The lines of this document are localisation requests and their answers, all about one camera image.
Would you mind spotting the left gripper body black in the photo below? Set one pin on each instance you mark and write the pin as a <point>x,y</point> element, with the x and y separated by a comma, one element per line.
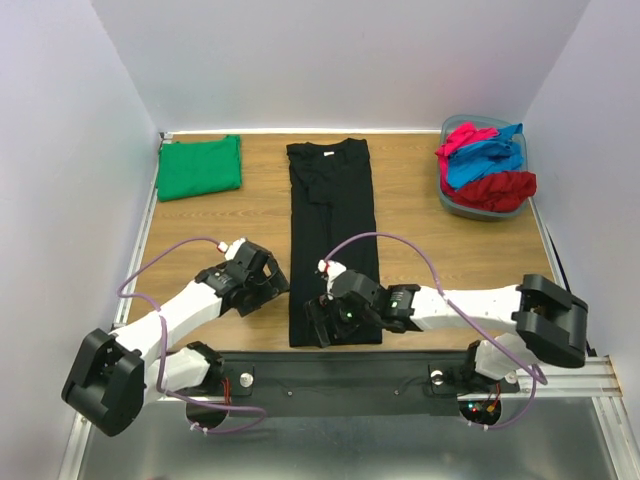
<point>267,275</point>

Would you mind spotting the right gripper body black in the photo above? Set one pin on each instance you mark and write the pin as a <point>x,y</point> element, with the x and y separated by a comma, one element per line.
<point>323,315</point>

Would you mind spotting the black t shirt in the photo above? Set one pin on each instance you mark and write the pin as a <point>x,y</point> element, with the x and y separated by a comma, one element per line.
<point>332,199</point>

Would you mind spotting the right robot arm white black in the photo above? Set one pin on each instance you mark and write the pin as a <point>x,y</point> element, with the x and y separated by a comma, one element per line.
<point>537,321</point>

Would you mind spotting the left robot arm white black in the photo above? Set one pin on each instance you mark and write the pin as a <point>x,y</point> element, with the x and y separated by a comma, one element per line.
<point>116,374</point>

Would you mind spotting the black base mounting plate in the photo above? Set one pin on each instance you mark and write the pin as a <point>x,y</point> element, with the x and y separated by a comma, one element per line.
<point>355,383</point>

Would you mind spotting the folded green t shirt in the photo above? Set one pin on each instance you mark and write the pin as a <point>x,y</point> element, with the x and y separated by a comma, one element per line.
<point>192,169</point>

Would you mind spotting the red t shirt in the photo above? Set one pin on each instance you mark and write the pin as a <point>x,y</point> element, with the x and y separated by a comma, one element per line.
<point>502,192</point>

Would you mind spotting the pink t shirt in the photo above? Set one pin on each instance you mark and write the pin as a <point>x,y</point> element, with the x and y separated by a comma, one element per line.
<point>463,135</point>

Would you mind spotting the blue t shirt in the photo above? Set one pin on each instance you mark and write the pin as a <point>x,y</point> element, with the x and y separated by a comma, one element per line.
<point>497,152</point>

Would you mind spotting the grey plastic bin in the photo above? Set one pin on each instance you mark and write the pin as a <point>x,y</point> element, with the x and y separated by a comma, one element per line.
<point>447,201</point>

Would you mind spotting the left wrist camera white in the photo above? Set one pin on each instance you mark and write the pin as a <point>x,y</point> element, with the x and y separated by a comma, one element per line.
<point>230,250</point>

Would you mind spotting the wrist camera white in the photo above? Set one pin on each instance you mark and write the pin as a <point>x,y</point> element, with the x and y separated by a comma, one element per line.
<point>330,270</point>
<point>230,250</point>

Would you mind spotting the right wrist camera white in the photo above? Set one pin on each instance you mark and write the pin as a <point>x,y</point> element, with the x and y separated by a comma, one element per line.
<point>330,270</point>

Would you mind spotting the aluminium frame rail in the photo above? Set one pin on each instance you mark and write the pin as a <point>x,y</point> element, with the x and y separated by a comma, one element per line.
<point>123,296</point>

